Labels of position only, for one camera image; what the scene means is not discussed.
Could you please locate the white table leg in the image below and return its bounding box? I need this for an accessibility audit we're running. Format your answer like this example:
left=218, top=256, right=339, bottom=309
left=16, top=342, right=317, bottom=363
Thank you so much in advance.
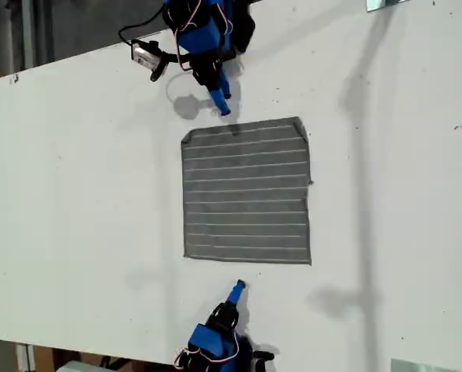
left=16, top=343, right=36, bottom=372

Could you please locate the camera black cable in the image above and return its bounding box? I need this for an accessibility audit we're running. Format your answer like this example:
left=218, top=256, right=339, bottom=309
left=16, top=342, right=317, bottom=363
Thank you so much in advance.
left=118, top=14, right=166, bottom=47

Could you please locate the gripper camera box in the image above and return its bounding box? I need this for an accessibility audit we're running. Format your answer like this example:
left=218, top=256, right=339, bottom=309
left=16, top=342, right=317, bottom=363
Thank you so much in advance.
left=129, top=38, right=168, bottom=83
left=250, top=349, right=276, bottom=372

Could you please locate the grey striped square towel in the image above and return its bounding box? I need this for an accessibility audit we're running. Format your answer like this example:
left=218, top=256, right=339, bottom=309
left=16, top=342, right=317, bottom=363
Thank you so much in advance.
left=180, top=115, right=314, bottom=267

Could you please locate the shiny metal bracket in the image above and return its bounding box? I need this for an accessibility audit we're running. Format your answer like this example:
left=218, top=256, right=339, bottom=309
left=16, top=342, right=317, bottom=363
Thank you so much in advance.
left=365, top=0, right=410, bottom=13

